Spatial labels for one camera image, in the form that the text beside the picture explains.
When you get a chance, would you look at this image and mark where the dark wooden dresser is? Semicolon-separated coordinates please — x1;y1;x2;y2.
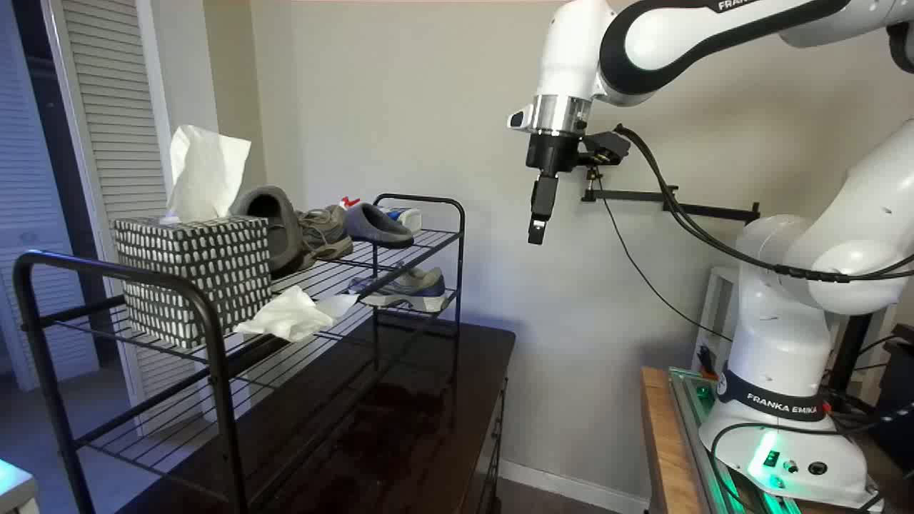
123;318;517;514

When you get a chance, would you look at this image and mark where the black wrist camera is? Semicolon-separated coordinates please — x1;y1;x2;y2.
574;130;637;172

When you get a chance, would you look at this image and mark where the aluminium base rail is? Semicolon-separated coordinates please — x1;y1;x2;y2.
666;365;794;514

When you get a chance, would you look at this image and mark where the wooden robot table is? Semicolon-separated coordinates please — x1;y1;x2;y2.
637;365;914;514

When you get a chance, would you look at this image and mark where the white blue sneaker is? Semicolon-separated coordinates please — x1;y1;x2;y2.
353;267;447;318

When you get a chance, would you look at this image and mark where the crumpled white tissue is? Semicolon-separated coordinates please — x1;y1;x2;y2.
230;282;339;345

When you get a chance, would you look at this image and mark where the grey house slipper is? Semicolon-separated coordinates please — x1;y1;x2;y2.
339;199;416;252
229;184;307;279

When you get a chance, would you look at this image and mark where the black white patterned tissue box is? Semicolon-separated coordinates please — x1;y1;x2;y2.
110;214;276;352

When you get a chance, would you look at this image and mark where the white louvered closet door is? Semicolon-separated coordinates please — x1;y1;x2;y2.
40;0;223;409

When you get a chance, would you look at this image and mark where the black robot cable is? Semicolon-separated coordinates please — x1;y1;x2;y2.
610;124;914;285

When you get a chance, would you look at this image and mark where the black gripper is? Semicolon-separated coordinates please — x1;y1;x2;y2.
526;131;586;249

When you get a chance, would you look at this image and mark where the beige laced sneaker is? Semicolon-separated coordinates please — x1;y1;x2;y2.
283;202;357;272

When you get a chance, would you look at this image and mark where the black equipment box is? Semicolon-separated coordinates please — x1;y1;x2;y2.
864;322;914;472

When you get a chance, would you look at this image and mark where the white tissue in box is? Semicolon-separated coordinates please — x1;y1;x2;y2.
157;124;253;229

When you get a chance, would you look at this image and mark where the black camera on boom stand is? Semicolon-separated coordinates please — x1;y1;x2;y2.
580;167;763;229

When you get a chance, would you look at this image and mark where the white framed panel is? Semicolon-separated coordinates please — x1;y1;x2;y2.
689;262;741;385

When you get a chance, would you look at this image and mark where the black metal shoe rack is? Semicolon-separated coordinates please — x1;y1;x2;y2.
10;191;469;514

